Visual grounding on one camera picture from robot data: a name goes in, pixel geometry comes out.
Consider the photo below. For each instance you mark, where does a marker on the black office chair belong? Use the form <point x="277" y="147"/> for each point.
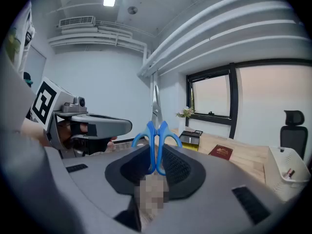
<point x="293" y="138"/>

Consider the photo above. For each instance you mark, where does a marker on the dark red book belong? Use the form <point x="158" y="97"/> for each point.
<point x="220" y="152"/>

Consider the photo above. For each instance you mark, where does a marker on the white pillar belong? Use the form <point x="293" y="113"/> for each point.
<point x="154" y="78"/>

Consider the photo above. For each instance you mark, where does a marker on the bundle of white ceiling pipes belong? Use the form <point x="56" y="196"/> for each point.
<point x="219" y="21"/>

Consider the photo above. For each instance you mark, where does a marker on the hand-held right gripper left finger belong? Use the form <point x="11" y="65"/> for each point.
<point x="131" y="169"/>

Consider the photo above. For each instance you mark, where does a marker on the white vase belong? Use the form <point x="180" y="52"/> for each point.
<point x="182" y="124"/>

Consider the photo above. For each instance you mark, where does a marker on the white air conditioner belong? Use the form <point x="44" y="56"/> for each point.
<point x="76" y="21"/>

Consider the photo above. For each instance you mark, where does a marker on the person's left hand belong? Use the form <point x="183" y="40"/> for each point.
<point x="64" y="131"/>

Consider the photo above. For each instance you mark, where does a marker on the small red black marker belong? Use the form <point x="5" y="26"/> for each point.
<point x="290" y="173"/>

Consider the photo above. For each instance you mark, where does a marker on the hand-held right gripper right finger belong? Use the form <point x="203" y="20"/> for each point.
<point x="180" y="172"/>

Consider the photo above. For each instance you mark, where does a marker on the black box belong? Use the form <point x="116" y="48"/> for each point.
<point x="189" y="140"/>

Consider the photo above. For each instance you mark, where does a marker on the black picture frame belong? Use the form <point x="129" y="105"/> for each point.
<point x="199" y="132"/>

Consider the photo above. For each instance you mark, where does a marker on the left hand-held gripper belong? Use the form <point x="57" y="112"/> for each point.
<point x="61" y="99"/>

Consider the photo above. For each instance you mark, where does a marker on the person's left forearm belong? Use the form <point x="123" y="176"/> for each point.
<point x="34" y="130"/>

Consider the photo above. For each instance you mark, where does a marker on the round smoke detector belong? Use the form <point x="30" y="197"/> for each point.
<point x="132" y="10"/>

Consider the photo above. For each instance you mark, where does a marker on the person's white flower shirt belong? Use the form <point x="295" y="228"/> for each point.
<point x="17" y="43"/>

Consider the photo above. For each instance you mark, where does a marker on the white plastic basket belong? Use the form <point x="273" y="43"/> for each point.
<point x="278" y="169"/>

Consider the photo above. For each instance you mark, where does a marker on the pink flower bouquet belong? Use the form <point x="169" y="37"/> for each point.
<point x="185" y="112"/>

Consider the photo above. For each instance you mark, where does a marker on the black window frame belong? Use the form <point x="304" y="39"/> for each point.
<point x="233" y="94"/>

